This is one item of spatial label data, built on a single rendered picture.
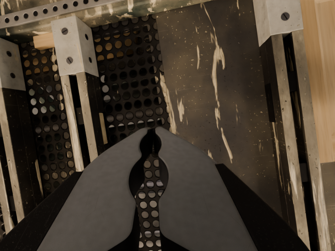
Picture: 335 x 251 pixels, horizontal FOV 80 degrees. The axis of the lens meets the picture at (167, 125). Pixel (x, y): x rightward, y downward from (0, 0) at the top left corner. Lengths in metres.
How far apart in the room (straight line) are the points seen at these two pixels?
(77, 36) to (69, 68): 0.07
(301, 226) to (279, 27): 0.40
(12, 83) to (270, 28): 0.61
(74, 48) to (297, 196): 0.57
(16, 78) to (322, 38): 0.73
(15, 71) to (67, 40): 0.19
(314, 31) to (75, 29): 0.52
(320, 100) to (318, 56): 0.09
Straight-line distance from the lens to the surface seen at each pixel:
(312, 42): 0.57
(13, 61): 0.67
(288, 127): 0.47
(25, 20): 0.63
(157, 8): 0.55
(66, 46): 0.53
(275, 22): 0.49
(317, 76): 0.56
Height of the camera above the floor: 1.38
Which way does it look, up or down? 32 degrees down
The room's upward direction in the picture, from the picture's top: 176 degrees clockwise
